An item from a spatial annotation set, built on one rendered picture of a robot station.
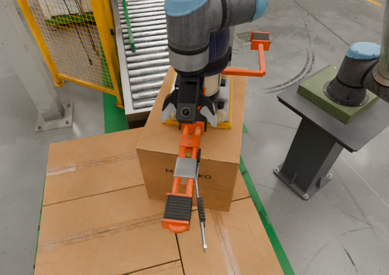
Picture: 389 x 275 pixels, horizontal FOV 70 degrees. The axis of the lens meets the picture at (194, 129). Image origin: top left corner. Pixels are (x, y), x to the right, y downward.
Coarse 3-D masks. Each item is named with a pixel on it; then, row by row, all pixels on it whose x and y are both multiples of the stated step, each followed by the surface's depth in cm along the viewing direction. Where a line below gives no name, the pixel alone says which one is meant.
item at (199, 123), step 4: (200, 116) 98; (204, 116) 98; (196, 120) 96; (200, 120) 96; (204, 120) 96; (180, 124) 98; (184, 124) 96; (188, 124) 95; (192, 124) 95; (196, 124) 95; (200, 124) 95; (204, 124) 96; (180, 128) 98; (192, 128) 96; (204, 128) 97; (192, 132) 98
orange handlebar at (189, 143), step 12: (264, 60) 121; (228, 72) 117; (240, 72) 116; (252, 72) 116; (264, 72) 116; (180, 144) 90; (192, 144) 90; (180, 156) 87; (192, 156) 87; (180, 180) 82; (192, 180) 81; (192, 192) 79; (168, 228) 72; (180, 228) 72
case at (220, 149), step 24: (168, 72) 139; (240, 96) 127; (240, 120) 117; (144, 144) 108; (168, 144) 108; (216, 144) 108; (240, 144) 108; (144, 168) 117; (168, 168) 113; (216, 168) 107; (216, 192) 120
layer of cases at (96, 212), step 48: (96, 144) 159; (48, 192) 139; (96, 192) 139; (144, 192) 139; (240, 192) 139; (48, 240) 123; (96, 240) 123; (144, 240) 123; (192, 240) 123; (240, 240) 123
